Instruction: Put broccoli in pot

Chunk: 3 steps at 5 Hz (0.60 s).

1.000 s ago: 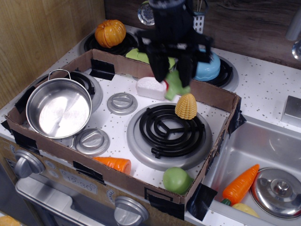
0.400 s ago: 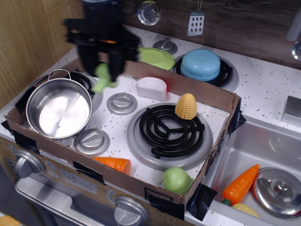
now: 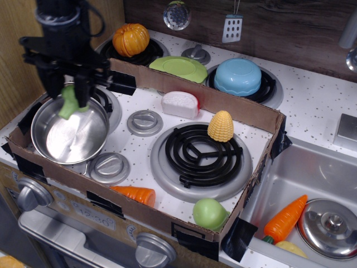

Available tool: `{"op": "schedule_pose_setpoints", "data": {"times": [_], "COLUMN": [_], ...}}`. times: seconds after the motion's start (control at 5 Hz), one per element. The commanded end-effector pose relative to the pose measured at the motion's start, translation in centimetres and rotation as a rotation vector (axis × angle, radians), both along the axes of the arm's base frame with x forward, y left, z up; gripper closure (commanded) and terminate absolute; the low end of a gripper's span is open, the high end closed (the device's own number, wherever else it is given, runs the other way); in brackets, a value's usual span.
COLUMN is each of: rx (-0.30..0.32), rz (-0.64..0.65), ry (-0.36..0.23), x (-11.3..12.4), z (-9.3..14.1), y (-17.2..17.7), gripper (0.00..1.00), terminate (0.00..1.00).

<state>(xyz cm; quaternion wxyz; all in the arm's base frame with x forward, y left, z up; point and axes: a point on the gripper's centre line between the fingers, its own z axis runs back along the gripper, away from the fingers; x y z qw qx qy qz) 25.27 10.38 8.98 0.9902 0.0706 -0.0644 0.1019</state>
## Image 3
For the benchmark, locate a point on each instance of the grey stove knob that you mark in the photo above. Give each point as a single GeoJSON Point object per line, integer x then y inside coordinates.
{"type": "Point", "coordinates": [197, 53]}
{"type": "Point", "coordinates": [144, 123]}
{"type": "Point", "coordinates": [109, 168]}

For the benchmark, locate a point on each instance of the black burner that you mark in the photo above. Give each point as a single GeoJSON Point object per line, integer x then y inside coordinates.
{"type": "Point", "coordinates": [199, 159]}
{"type": "Point", "coordinates": [102, 98]}
{"type": "Point", "coordinates": [152, 52]}
{"type": "Point", "coordinates": [266, 90]}

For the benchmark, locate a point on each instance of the left oven dial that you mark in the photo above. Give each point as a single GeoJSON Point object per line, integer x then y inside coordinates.
{"type": "Point", "coordinates": [32, 194]}

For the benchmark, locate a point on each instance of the green toy broccoli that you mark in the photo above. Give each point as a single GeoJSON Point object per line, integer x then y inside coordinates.
{"type": "Point", "coordinates": [71, 104]}

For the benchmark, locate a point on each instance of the orange toy at corner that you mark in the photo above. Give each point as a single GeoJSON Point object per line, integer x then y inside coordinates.
{"type": "Point", "coordinates": [10, 262]}

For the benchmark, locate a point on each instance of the silver sink basin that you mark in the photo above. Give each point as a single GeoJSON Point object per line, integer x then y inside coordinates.
{"type": "Point", "coordinates": [301, 169]}

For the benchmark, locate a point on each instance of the cardboard fence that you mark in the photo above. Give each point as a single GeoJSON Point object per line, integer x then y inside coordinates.
{"type": "Point", "coordinates": [259, 127]}

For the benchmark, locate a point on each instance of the yellow toy corn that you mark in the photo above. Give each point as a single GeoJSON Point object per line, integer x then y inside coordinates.
{"type": "Point", "coordinates": [221, 127]}

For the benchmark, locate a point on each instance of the grey back stove knob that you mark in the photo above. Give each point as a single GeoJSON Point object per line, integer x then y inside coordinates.
{"type": "Point", "coordinates": [197, 53]}

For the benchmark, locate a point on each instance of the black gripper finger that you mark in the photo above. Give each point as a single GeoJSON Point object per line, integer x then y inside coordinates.
{"type": "Point", "coordinates": [52, 80]}
{"type": "Point", "coordinates": [84, 89]}

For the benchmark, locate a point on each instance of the hanging slotted spatula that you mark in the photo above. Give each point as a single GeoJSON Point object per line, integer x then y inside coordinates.
{"type": "Point", "coordinates": [233, 24]}

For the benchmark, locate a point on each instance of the back left black burner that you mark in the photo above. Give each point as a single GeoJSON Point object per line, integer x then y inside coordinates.
{"type": "Point", "coordinates": [152, 52]}

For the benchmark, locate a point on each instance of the right oven dial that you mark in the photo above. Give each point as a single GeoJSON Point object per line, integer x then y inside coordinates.
{"type": "Point", "coordinates": [153, 251]}

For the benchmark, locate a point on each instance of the orange toy pumpkin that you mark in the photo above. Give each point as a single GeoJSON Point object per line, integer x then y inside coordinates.
{"type": "Point", "coordinates": [130, 40]}

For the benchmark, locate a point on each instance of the front left black burner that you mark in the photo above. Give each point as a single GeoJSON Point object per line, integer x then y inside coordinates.
{"type": "Point", "coordinates": [102, 98]}

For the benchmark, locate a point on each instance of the hanging steel strainer ladle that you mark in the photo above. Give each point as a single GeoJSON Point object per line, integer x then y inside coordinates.
{"type": "Point", "coordinates": [177, 15]}

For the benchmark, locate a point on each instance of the blue plastic bowl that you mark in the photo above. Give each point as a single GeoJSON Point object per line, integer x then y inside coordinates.
{"type": "Point", "coordinates": [237, 76]}

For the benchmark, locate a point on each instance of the oven door handle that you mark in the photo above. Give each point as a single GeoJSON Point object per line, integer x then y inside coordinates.
{"type": "Point", "coordinates": [74, 244]}

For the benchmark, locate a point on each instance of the white toy cheese wedge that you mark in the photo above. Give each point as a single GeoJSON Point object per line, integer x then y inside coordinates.
{"type": "Point", "coordinates": [181, 104]}

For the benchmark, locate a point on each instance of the green plastic plate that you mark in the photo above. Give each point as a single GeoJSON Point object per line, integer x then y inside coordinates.
{"type": "Point", "coordinates": [182, 67]}

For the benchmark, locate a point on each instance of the front right black burner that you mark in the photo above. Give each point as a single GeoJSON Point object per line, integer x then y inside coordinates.
{"type": "Point", "coordinates": [199, 159]}

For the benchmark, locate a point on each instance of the grey front stove knob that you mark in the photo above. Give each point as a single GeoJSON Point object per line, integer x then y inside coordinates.
{"type": "Point", "coordinates": [109, 168]}

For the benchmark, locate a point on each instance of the silver faucet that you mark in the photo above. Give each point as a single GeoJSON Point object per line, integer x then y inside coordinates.
{"type": "Point", "coordinates": [347, 40]}

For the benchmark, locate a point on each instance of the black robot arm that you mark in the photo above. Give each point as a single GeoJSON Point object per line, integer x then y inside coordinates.
{"type": "Point", "coordinates": [67, 12]}

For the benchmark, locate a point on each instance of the grey centre stove knob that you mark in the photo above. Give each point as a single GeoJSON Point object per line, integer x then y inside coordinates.
{"type": "Point", "coordinates": [144, 123]}

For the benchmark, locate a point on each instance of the yellow toy lemon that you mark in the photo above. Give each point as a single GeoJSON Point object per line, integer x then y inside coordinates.
{"type": "Point", "coordinates": [291, 247]}

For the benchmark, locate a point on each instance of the orange toy carrot half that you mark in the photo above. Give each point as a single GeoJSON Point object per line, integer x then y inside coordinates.
{"type": "Point", "coordinates": [142, 195]}

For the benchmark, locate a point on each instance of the green toy pear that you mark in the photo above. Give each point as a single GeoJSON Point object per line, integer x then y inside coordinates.
{"type": "Point", "coordinates": [210, 214]}

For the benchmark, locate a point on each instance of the oven dial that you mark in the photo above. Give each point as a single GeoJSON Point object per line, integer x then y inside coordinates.
{"type": "Point", "coordinates": [153, 251]}
{"type": "Point", "coordinates": [32, 194]}

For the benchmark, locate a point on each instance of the steel pot lid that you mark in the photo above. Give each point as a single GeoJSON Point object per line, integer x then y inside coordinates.
{"type": "Point", "coordinates": [328, 228]}

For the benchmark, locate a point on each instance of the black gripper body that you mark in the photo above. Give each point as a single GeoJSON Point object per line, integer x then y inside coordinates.
{"type": "Point", "coordinates": [66, 48]}

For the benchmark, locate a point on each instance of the steel pot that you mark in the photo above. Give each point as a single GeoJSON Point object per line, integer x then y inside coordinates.
{"type": "Point", "coordinates": [73, 141]}

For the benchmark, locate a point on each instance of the back right black burner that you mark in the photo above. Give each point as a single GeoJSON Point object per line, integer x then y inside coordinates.
{"type": "Point", "coordinates": [266, 90]}

